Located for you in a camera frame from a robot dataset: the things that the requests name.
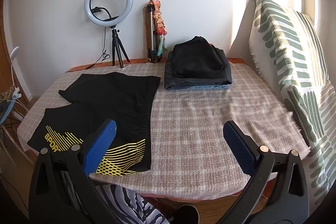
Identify green leaf patterned throw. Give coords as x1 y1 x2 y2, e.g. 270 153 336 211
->
248 0 336 206

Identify beige plaid blanket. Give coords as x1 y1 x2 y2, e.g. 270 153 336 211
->
17 57 311 199

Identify silver folded tripod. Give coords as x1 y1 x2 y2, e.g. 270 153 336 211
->
143 4 163 63

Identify black shorts with yellow print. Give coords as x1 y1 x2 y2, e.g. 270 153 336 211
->
27 72 161 176

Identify dark grey folded pants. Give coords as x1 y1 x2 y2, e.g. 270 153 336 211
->
164 48 233 90

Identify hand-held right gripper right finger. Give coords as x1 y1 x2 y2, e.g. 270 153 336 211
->
223 120 311 224

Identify white gooseneck lamp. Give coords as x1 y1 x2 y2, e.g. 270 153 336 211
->
10 46 21 88

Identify floral orange scarf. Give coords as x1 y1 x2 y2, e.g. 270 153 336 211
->
148 0 168 58

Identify black folded pants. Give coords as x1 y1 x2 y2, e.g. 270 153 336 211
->
172 36 229 79

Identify blue folded jeans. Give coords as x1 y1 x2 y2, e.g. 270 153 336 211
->
169 84 231 91

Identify small black tripod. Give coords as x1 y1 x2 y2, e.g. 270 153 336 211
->
110 26 130 68

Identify zebra striped pants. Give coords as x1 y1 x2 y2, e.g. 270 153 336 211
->
60 169 168 224

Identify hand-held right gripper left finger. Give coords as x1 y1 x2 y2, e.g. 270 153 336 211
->
29 118 124 224

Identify thin black cable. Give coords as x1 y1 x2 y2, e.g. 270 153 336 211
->
65 27 111 74

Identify white ring light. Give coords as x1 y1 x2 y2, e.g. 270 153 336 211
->
84 0 134 28

